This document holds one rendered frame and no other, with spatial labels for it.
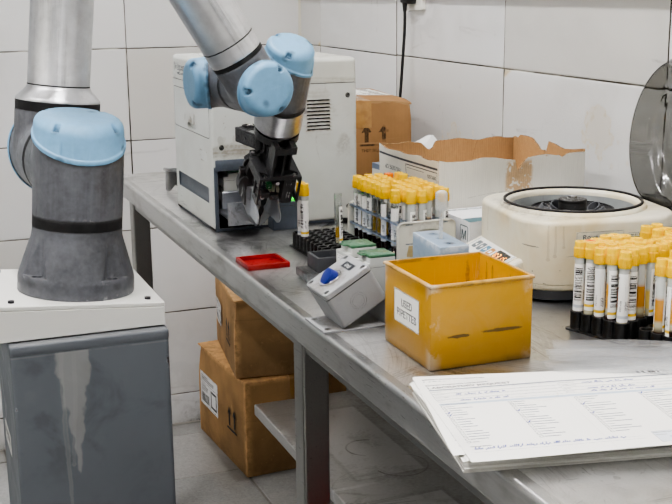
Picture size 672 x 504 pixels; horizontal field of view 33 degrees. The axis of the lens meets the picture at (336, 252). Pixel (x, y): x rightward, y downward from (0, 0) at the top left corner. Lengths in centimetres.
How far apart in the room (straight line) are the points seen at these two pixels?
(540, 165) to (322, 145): 40
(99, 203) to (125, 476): 36
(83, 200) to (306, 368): 39
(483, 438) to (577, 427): 10
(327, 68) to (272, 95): 54
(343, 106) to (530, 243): 63
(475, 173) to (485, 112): 55
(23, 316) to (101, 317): 10
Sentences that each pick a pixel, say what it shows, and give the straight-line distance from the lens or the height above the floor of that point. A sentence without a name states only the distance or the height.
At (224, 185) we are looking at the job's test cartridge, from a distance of 204.
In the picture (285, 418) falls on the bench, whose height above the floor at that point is 27.
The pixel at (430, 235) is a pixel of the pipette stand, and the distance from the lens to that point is 152.
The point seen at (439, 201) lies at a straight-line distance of 149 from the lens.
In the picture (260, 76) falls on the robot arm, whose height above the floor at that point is 118.
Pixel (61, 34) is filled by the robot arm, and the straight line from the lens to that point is 160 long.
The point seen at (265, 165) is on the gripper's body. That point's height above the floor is 102.
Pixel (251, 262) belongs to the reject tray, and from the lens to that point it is 180.
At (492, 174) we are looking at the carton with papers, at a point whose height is 99.
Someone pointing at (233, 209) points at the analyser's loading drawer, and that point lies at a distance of 199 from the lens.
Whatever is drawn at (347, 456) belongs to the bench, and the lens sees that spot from 261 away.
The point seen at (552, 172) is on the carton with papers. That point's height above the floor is 99.
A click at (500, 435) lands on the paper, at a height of 89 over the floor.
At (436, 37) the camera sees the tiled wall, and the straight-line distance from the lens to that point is 261.
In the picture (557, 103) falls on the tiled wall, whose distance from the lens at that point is 218.
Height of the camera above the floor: 130
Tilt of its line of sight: 13 degrees down
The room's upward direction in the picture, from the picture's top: 1 degrees counter-clockwise
